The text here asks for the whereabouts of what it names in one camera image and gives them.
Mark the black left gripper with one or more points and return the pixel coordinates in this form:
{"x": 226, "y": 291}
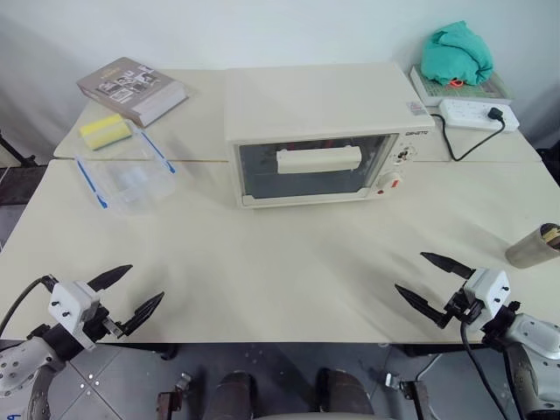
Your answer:
{"x": 98, "y": 326}

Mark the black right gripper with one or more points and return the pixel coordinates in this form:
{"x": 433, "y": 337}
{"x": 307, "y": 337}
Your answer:
{"x": 464, "y": 308}

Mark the white oven timer knob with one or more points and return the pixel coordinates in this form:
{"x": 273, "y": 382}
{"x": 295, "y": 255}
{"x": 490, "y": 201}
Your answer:
{"x": 392, "y": 180}

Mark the cream toaster oven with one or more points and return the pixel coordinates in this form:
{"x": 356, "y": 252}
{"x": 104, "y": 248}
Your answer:
{"x": 306, "y": 100}

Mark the clear container with blue clips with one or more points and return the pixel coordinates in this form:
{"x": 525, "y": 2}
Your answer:
{"x": 131, "y": 184}

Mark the table leg with caster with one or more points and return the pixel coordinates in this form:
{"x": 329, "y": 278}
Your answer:
{"x": 175, "y": 396}
{"x": 411, "y": 394}

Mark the wooden sticks in cup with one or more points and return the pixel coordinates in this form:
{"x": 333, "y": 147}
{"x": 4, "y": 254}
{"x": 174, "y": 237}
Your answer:
{"x": 552, "y": 234}

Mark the dark rounded shape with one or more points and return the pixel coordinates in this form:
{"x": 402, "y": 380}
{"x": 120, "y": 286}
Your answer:
{"x": 236, "y": 396}

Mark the yellow white sponge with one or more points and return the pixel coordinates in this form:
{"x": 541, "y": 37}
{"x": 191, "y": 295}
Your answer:
{"x": 105, "y": 131}

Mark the white power strip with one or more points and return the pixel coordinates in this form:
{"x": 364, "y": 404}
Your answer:
{"x": 464, "y": 114}

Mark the black stand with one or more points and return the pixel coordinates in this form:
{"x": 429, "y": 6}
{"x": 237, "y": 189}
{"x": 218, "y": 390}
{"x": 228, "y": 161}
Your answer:
{"x": 15, "y": 153}

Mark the small orange object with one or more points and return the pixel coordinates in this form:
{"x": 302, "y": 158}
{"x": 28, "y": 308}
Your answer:
{"x": 456, "y": 83}

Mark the flat green white box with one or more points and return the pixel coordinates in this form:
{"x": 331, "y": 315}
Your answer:
{"x": 499, "y": 89}

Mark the thick grey hardcover book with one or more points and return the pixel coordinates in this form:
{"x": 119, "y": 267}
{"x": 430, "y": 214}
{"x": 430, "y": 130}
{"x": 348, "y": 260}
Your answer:
{"x": 131, "y": 89}

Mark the green crumpled cloth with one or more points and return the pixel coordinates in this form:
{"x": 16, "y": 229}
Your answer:
{"x": 455, "y": 52}

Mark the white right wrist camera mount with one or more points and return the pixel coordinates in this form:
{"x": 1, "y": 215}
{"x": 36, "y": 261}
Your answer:
{"x": 487, "y": 291}

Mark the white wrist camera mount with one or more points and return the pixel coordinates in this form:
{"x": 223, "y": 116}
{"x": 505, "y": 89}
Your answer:
{"x": 487, "y": 291}
{"x": 70, "y": 304}

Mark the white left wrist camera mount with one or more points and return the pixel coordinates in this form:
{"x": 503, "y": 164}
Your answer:
{"x": 70, "y": 304}

